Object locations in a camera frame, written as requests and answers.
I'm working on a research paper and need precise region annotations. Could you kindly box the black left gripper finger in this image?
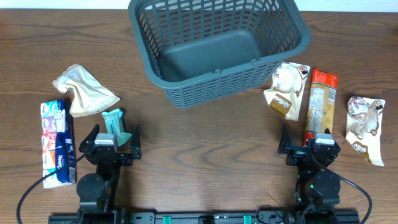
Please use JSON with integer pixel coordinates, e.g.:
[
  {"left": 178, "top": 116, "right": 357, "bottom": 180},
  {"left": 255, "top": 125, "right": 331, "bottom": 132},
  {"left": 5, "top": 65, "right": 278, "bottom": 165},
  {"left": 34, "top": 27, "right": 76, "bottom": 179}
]
[
  {"left": 80, "top": 124, "right": 100, "bottom": 147},
  {"left": 129, "top": 125, "right": 142, "bottom": 159}
]

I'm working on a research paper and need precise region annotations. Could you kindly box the Kleenex tissue multipack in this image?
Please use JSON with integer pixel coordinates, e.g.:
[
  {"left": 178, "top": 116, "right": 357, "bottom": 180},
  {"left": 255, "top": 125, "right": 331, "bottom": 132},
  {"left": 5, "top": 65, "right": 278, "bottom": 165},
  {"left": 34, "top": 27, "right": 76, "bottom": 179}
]
[{"left": 40, "top": 99, "right": 76, "bottom": 189}]

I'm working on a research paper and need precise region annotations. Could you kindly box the teal flushable wipes packet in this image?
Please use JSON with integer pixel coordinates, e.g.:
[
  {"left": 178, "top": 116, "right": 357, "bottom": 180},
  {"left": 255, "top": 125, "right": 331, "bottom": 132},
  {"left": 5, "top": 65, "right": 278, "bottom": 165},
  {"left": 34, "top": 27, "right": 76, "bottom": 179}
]
[{"left": 101, "top": 108, "right": 132, "bottom": 147}]

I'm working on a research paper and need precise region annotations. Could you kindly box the white brown cookie bag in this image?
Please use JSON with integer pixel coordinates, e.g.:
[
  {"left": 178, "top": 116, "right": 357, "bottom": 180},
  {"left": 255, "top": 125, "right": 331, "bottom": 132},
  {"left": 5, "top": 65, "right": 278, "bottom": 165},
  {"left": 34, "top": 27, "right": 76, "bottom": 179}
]
[{"left": 346, "top": 96, "right": 385, "bottom": 167}]

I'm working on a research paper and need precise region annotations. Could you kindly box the orange gold biscuit packet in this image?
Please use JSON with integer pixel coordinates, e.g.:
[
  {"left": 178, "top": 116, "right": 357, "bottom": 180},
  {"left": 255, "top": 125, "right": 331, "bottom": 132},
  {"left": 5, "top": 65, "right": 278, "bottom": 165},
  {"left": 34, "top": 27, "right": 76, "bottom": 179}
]
[{"left": 303, "top": 68, "right": 338, "bottom": 146}]

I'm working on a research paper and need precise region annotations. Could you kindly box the white brown snack bag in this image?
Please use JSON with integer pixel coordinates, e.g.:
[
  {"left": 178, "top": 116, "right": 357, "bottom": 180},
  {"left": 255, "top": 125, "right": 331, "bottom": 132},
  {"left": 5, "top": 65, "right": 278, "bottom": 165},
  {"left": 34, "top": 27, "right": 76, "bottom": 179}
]
[{"left": 264, "top": 62, "right": 310, "bottom": 121}]

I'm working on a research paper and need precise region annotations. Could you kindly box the grey plastic lattice basket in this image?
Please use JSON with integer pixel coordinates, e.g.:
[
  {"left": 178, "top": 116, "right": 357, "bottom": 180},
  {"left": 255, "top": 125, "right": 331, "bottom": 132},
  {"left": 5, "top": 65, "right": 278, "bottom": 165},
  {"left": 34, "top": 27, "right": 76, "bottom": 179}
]
[{"left": 128, "top": 0, "right": 310, "bottom": 108}]

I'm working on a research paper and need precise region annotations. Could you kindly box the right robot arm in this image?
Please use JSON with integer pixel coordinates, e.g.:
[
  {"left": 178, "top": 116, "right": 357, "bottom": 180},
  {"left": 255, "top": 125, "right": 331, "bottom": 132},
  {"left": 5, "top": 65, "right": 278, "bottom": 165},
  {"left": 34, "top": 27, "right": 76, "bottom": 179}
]
[{"left": 277, "top": 125, "right": 341, "bottom": 223}]

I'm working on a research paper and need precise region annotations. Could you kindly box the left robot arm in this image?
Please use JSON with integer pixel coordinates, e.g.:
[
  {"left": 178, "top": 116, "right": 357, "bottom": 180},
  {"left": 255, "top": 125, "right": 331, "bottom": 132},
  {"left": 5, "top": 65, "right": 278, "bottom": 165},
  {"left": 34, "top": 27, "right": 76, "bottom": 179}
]
[{"left": 76, "top": 124, "right": 142, "bottom": 224}]

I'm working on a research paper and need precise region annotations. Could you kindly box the crumpled beige paper pouch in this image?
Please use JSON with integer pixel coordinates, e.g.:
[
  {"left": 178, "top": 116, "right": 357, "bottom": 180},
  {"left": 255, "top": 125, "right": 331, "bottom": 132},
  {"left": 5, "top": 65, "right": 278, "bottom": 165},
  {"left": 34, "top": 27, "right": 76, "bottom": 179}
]
[{"left": 53, "top": 64, "right": 120, "bottom": 118}]

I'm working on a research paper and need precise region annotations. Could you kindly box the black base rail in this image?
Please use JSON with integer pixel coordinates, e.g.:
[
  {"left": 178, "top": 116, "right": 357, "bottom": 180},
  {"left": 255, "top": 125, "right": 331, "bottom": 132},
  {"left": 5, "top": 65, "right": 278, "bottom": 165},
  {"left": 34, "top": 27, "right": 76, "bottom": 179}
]
[{"left": 47, "top": 210, "right": 360, "bottom": 224}]

